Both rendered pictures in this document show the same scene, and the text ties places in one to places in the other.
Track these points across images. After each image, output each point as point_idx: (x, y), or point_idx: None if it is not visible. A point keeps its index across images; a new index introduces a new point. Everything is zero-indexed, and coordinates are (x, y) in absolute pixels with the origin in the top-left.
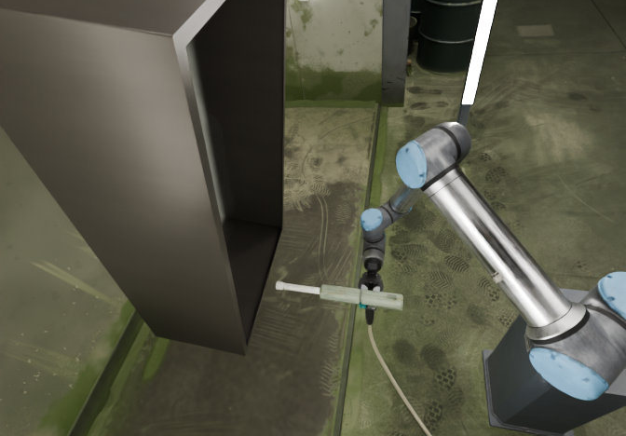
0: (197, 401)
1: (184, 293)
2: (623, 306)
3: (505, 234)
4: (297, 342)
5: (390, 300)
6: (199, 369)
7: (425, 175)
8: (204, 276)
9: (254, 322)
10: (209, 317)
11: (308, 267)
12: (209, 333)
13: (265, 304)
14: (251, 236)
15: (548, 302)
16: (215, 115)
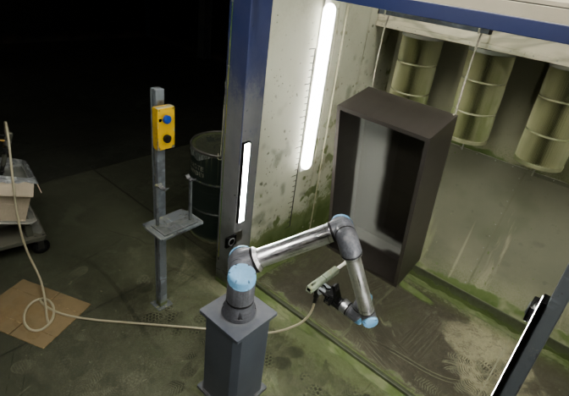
0: (329, 265)
1: (341, 191)
2: (243, 264)
3: (293, 238)
4: (334, 308)
5: (312, 283)
6: (345, 271)
7: (331, 219)
8: (336, 181)
9: (339, 254)
10: (336, 209)
11: (382, 337)
12: None
13: None
14: (394, 270)
15: (262, 246)
16: (429, 203)
